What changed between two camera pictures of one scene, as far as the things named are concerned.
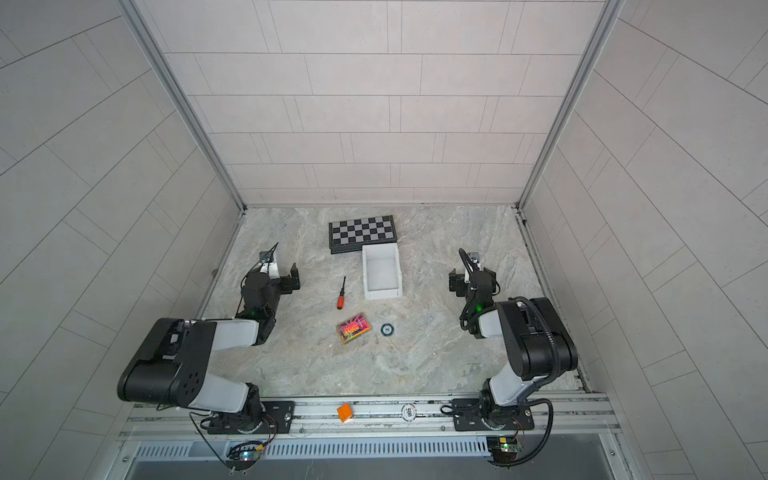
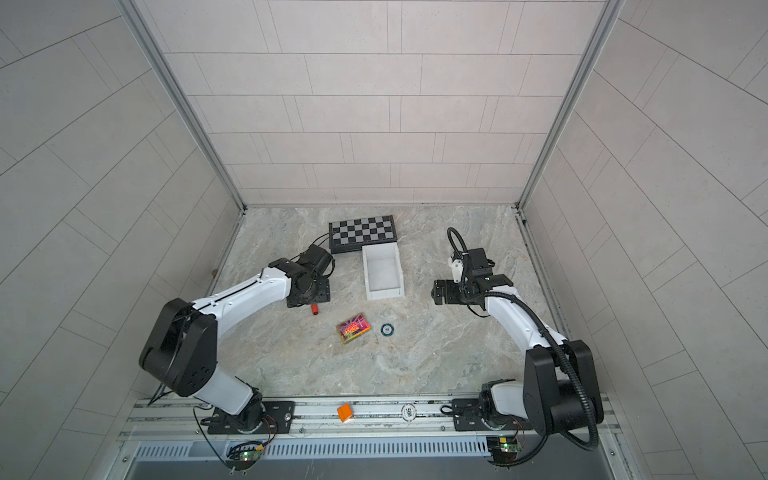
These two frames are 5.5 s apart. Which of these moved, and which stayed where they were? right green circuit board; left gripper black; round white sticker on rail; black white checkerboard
Moved: left gripper black
Stayed: right green circuit board; round white sticker on rail; black white checkerboard
